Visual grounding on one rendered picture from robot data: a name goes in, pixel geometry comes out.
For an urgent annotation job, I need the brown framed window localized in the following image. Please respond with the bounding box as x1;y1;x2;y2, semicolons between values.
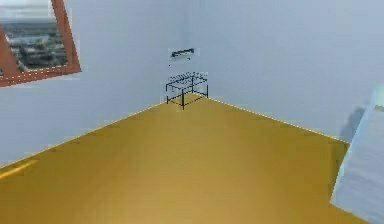
0;0;82;88

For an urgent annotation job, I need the pale blue cabinet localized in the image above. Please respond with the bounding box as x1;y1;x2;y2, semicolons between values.
329;83;384;224

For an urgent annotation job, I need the black wire rack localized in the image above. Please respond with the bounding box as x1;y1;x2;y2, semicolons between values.
165;71;210;111

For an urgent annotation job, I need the black wall bar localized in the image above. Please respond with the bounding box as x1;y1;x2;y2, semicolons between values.
170;48;196;58

